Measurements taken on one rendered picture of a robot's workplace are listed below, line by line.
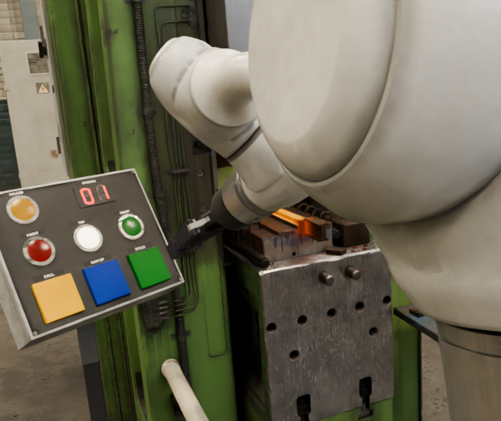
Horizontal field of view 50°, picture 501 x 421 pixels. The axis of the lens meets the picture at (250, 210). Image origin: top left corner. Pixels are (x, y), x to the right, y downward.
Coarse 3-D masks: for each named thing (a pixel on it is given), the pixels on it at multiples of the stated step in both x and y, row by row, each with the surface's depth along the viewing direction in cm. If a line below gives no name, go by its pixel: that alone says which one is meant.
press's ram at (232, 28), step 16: (208, 0) 135; (224, 0) 124; (240, 0) 125; (208, 16) 137; (224, 16) 126; (240, 16) 126; (208, 32) 138; (224, 32) 127; (240, 32) 127; (240, 48) 127
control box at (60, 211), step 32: (0, 192) 100; (32, 192) 104; (64, 192) 108; (96, 192) 112; (128, 192) 117; (0, 224) 98; (32, 224) 101; (64, 224) 105; (96, 224) 109; (0, 256) 95; (64, 256) 102; (96, 256) 106; (0, 288) 98; (160, 288) 112; (32, 320) 94; (64, 320) 97; (96, 320) 108
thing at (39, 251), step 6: (36, 240) 100; (42, 240) 101; (30, 246) 99; (36, 246) 99; (42, 246) 100; (48, 246) 101; (30, 252) 98; (36, 252) 99; (42, 252) 100; (48, 252) 100; (36, 258) 99; (42, 258) 99; (48, 258) 100
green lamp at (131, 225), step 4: (128, 216) 114; (124, 220) 113; (128, 220) 114; (132, 220) 114; (136, 220) 115; (124, 224) 113; (128, 224) 113; (132, 224) 114; (136, 224) 114; (124, 228) 112; (128, 228) 113; (132, 228) 113; (136, 228) 114; (140, 228) 115; (128, 232) 112; (132, 232) 113; (136, 232) 114
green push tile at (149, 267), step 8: (152, 248) 114; (128, 256) 110; (136, 256) 111; (144, 256) 112; (152, 256) 113; (160, 256) 114; (136, 264) 110; (144, 264) 111; (152, 264) 112; (160, 264) 113; (136, 272) 109; (144, 272) 110; (152, 272) 111; (160, 272) 113; (168, 272) 114; (136, 280) 109; (144, 280) 110; (152, 280) 111; (160, 280) 112; (168, 280) 114; (144, 288) 110
